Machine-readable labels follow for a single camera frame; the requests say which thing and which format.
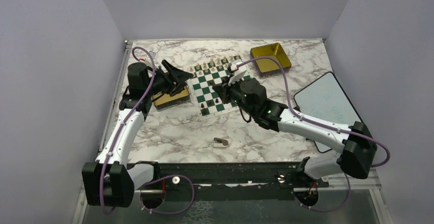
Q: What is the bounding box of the light wooden chess pieces row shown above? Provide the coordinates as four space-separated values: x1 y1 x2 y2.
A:
187 55 242 80

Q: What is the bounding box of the gold tin with dark pieces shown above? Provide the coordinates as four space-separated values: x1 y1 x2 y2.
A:
153 86 190 110

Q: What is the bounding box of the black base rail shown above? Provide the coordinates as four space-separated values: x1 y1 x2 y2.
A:
137 162 331 201

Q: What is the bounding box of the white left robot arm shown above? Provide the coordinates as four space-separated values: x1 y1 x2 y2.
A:
82 60 193 208

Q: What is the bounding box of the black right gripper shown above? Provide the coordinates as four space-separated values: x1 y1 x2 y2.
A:
214 73 256 117

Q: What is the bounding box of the green white chess board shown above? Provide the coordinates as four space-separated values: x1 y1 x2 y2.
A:
185 53 262 121

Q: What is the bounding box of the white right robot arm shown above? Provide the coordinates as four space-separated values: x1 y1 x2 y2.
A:
212 77 377 187

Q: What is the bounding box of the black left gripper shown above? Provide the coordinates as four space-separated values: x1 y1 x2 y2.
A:
145 60 193 97

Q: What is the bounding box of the empty gold tin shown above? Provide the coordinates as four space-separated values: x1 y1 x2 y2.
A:
250 42 292 79

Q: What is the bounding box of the white tablet with black frame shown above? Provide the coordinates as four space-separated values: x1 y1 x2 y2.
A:
293 72 363 153

